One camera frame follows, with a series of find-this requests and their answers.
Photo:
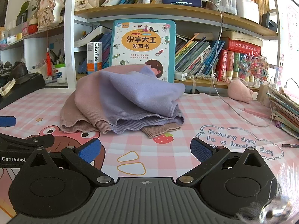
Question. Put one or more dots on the row of leaning thin books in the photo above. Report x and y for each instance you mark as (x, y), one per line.
(198, 56)

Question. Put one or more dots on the white and wood bookshelf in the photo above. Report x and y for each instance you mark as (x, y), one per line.
(70, 28)

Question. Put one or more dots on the pink checked table mat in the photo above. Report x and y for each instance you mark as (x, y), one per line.
(186, 112)

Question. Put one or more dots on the white charger plug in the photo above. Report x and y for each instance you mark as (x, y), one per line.
(180, 76)

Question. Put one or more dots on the pink plush toy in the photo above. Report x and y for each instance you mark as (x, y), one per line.
(239, 91)

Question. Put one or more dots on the red tassel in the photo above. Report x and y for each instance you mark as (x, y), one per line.
(49, 63)

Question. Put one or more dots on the white storage box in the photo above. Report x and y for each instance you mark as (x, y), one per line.
(247, 10)

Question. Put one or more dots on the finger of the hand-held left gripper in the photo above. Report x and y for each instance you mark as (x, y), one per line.
(7, 121)
(28, 140)

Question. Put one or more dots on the stack of notebooks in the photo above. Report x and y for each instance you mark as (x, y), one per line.
(283, 110)

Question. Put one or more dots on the hanging fabric charm ornament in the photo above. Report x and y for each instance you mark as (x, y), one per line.
(48, 11)

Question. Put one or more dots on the black box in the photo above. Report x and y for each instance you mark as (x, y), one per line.
(30, 82)

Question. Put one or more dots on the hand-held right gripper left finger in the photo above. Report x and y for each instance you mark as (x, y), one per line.
(90, 148)

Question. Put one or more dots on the pink and purple knit sweater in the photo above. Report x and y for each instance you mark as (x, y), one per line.
(130, 93)

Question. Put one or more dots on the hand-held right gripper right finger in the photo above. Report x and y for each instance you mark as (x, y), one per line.
(201, 149)

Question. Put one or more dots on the white and orange toothbrush box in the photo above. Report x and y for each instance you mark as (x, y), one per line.
(94, 56)

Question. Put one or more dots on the colourful flower bouquet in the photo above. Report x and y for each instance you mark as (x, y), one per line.
(252, 67)

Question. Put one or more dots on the black shoes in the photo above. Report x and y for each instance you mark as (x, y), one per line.
(17, 71)

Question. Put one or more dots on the open grey book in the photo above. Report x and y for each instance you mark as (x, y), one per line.
(93, 36)

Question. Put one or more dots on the teal-bordered children's picture book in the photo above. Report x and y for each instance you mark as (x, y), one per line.
(140, 42)

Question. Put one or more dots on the black pen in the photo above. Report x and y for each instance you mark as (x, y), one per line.
(289, 145)

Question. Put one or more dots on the pink pen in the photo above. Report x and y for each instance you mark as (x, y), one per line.
(253, 112)

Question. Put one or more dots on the white cup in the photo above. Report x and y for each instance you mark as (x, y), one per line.
(61, 74)

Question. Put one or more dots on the small beige box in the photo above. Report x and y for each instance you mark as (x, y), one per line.
(262, 94)

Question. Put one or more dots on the thick red book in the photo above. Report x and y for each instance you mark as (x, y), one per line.
(245, 47)

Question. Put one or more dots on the row of standing thick books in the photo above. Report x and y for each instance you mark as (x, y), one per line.
(225, 65)

